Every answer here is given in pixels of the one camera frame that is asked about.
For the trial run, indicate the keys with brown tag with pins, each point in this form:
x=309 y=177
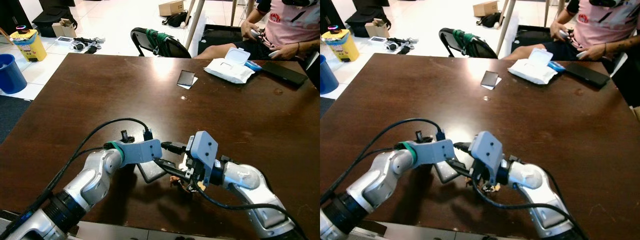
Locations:
x=495 y=188
x=201 y=186

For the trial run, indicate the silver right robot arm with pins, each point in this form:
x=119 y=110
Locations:
x=250 y=182
x=530 y=180

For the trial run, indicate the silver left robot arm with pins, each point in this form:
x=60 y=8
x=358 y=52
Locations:
x=372 y=185
x=95 y=177

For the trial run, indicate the dark grey card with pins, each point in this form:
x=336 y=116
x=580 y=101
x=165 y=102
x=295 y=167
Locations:
x=490 y=79
x=186 y=78

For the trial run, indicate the white wet wipes pack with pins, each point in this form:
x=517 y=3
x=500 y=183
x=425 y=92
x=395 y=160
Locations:
x=532 y=69
x=227 y=67

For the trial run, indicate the small blue plastic item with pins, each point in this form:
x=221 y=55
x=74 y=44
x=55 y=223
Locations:
x=254 y=66
x=556 y=66

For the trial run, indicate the slanted wooden leg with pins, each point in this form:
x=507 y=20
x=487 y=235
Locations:
x=506 y=25
x=195 y=22

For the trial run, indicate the small black bag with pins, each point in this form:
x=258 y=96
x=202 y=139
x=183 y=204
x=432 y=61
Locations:
x=490 y=20
x=176 y=20

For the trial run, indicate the flat black phone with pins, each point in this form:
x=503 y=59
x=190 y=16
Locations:
x=284 y=73
x=587 y=75

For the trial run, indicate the white flat device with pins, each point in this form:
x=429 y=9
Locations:
x=64 y=40
x=377 y=39

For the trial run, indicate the dark blue rug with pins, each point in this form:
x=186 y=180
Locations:
x=325 y=106
x=12 y=117

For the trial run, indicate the closed cardboard box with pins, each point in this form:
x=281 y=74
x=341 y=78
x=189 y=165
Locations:
x=171 y=7
x=486 y=8

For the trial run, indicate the small open cardboard box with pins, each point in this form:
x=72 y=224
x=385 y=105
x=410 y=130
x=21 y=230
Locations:
x=377 y=30
x=64 y=29

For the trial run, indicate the blue plastic bucket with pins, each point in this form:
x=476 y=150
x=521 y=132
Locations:
x=327 y=77
x=10 y=75

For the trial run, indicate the yellow container with lid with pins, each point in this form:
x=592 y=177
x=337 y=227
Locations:
x=342 y=46
x=30 y=46

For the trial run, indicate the large black bag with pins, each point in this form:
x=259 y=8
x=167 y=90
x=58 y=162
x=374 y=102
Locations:
x=362 y=15
x=50 y=16

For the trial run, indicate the person in pink shirt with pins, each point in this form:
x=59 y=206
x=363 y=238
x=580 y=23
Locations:
x=600 y=25
x=290 y=25

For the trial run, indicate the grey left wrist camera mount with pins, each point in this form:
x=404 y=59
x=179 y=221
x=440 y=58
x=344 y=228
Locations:
x=140 y=151
x=435 y=151

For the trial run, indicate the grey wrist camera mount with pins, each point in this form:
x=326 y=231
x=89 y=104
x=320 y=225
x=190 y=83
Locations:
x=140 y=151
x=435 y=151
x=202 y=150
x=487 y=150

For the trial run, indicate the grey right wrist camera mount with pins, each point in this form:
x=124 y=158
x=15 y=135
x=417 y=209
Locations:
x=202 y=150
x=487 y=150

